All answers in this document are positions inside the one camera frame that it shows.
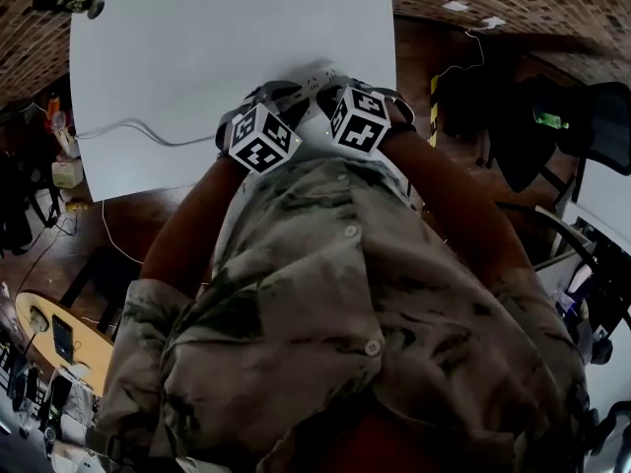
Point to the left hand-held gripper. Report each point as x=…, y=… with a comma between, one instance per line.
x=259, y=138

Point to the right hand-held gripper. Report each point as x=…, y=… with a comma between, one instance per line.
x=359, y=118

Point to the white power strip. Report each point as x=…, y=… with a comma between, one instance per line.
x=321, y=76

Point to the person's right forearm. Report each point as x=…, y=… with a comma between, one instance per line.
x=453, y=200

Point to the person's left forearm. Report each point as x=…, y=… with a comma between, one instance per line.
x=197, y=220

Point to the white floor socket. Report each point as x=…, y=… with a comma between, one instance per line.
x=493, y=21
x=455, y=5

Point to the patterned beige shirt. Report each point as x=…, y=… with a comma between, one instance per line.
x=320, y=313

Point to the green bottle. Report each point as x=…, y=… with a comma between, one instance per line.
x=552, y=120

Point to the white plastic box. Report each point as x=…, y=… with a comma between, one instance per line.
x=66, y=174

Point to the black office chair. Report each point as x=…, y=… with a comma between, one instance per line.
x=557, y=146

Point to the black stool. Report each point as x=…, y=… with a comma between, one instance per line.
x=106, y=279

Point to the orange bottle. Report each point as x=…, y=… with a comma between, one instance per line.
x=53, y=107

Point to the white desk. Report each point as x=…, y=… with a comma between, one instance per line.
x=604, y=195

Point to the round wooden table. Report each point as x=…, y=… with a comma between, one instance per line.
x=89, y=348

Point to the black tablet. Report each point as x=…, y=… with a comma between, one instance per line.
x=62, y=338

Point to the yellow black striped post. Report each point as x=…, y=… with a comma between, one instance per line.
x=434, y=111

